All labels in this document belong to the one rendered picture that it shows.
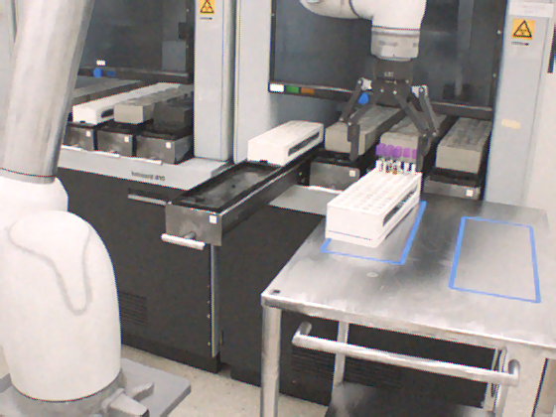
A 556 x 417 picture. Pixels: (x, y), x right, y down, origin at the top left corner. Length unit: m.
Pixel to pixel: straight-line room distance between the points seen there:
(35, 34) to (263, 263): 1.10
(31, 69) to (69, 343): 0.39
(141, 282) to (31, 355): 1.31
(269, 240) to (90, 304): 1.06
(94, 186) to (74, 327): 1.32
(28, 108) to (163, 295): 1.23
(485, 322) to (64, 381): 0.58
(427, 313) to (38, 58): 0.67
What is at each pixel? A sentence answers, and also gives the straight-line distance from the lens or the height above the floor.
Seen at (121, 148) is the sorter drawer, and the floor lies 0.76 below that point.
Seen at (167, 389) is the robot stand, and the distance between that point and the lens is 0.95.
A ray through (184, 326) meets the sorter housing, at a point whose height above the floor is 0.20.
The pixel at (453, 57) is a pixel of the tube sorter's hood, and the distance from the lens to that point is 1.61.
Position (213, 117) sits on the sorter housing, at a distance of 1.87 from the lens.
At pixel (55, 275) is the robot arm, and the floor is 0.93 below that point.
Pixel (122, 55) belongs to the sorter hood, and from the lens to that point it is 2.01.
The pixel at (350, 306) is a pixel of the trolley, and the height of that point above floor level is 0.82.
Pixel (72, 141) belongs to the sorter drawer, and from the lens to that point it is 2.10.
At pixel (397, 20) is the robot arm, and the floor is 1.21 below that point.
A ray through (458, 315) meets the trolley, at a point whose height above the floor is 0.82.
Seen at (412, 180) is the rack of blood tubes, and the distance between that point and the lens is 1.33.
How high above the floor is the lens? 1.27
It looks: 20 degrees down
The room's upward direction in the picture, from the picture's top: 2 degrees clockwise
